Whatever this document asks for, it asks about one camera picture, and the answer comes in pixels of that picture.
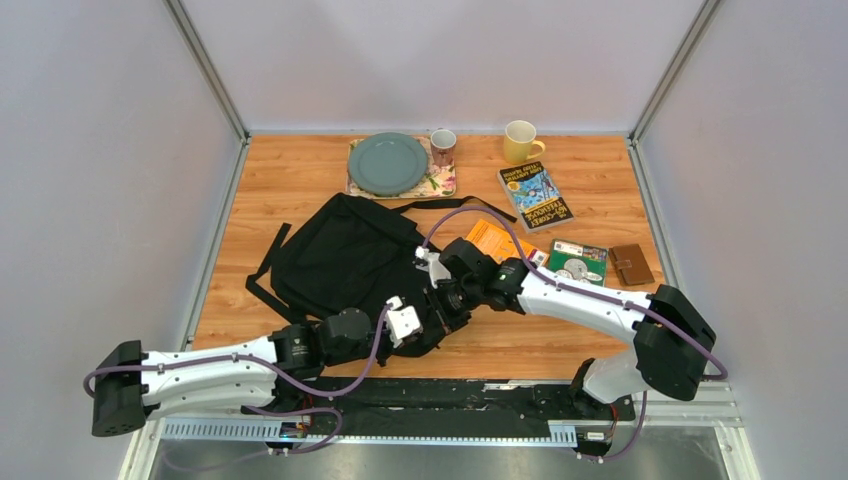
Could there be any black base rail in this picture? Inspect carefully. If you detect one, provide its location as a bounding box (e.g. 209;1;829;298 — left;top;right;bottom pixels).
266;378;636;438

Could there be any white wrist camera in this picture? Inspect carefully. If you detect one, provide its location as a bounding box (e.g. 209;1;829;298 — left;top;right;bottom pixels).
384;296;423;348
413;246;453;288

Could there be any yellow ceramic mug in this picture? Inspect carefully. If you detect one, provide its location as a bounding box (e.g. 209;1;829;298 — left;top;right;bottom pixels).
503;120;546;165

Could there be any black student backpack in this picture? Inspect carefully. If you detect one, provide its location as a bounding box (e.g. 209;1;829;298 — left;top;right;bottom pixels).
245;192;518;367

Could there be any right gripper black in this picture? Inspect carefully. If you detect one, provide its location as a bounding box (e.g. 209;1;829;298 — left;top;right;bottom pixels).
422;278;484;345

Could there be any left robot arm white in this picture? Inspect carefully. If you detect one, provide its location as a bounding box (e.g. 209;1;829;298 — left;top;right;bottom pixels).
83;299;421;437

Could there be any small pink floral cup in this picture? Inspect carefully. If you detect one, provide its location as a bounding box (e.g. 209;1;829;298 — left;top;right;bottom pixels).
429;128;457;167

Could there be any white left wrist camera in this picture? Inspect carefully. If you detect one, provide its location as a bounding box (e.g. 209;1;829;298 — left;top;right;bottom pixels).
384;296;423;348

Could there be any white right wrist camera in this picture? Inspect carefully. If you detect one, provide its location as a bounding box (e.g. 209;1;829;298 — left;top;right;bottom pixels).
413;246;453;288

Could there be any brown leather wallet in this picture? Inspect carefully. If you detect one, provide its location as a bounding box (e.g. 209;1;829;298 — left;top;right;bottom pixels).
609;244;655;286

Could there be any orange paperback book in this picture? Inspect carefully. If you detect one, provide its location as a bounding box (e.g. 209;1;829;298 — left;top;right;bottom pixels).
465;219;549;266

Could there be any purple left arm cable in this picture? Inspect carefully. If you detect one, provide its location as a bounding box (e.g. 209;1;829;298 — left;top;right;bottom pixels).
82;303;393;458

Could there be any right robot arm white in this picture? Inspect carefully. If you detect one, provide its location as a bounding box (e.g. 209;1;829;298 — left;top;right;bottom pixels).
415;239;716;419

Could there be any treehouse paperback book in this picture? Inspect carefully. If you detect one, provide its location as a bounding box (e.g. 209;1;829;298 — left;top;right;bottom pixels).
496;161;575;233

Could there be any green coin book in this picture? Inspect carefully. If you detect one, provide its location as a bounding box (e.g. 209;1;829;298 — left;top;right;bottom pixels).
546;239;609;287

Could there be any grey-green ceramic plate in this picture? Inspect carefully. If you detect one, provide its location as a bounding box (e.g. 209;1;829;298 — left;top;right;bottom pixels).
347;132;428;196

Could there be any floral placemat tray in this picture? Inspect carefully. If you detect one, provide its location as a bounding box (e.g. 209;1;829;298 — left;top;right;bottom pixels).
345;136;457;200

